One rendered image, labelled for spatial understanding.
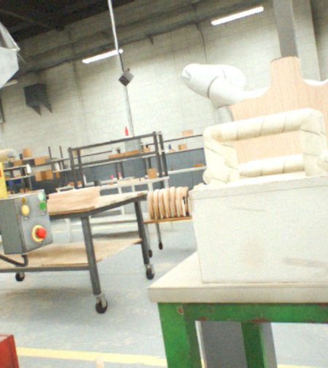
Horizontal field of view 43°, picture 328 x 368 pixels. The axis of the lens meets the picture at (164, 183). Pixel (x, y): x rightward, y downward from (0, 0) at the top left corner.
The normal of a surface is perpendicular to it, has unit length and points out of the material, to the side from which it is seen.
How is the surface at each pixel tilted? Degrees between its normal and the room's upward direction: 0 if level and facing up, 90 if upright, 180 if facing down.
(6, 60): 90
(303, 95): 90
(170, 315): 90
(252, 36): 90
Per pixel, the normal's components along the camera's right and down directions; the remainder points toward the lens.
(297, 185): -0.44, 0.11
